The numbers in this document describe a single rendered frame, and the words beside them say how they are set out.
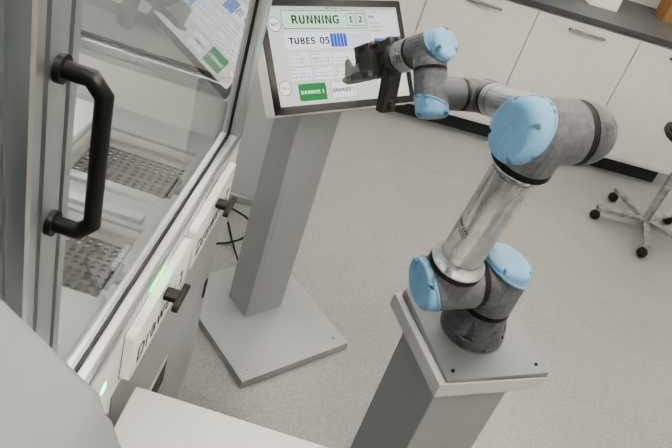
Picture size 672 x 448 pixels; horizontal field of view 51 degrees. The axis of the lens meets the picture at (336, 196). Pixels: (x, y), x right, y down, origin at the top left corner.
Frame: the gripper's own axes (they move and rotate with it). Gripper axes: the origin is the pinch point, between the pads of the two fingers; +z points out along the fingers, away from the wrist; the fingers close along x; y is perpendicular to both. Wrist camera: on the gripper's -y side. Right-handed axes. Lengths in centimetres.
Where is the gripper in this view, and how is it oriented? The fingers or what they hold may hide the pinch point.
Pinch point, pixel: (347, 82)
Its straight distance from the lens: 180.5
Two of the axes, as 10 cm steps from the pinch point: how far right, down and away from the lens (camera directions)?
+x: -7.8, 1.6, -6.1
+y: -1.6, -9.9, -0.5
